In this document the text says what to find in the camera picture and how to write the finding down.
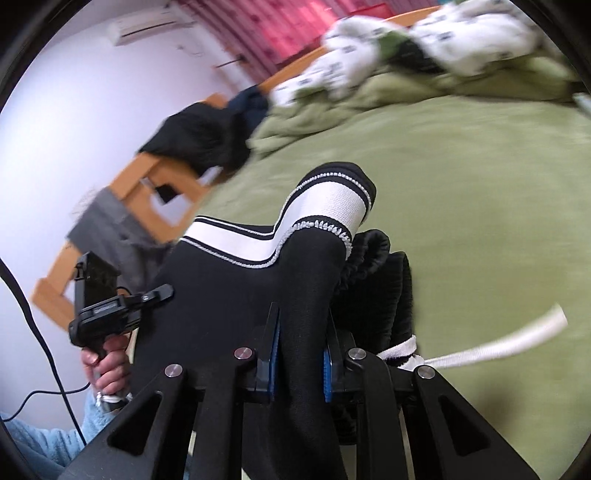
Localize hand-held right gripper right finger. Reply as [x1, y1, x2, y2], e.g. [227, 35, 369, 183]
[323, 318, 541, 480]

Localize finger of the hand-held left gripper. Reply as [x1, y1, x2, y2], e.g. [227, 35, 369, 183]
[124, 283, 175, 309]

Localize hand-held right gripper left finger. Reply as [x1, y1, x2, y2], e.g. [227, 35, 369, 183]
[58, 302, 283, 480]

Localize black pants with white stripe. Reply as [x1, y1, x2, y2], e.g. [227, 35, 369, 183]
[122, 161, 568, 480]

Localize person's left forearm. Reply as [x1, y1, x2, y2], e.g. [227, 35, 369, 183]
[0, 391, 123, 480]

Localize person's left hand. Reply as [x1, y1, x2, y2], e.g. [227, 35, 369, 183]
[81, 335, 133, 403]

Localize grey cloth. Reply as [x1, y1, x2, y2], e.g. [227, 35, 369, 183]
[67, 189, 172, 296]

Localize dark clothes pile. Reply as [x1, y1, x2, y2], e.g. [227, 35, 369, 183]
[139, 85, 272, 180]

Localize green bed blanket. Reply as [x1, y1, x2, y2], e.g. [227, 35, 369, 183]
[203, 58, 591, 480]

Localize white air conditioner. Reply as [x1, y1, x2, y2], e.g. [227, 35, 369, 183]
[106, 1, 198, 47]

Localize pink curtain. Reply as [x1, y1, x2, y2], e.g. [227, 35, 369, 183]
[194, 0, 393, 80]

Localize white printed quilt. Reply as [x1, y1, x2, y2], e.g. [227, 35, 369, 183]
[270, 0, 546, 106]

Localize black cable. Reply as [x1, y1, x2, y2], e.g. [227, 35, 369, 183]
[0, 257, 93, 446]

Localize wooden bed end frame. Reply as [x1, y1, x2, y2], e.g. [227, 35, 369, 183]
[31, 92, 232, 331]

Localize wooden bed side rail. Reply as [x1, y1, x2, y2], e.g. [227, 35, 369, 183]
[259, 4, 440, 93]

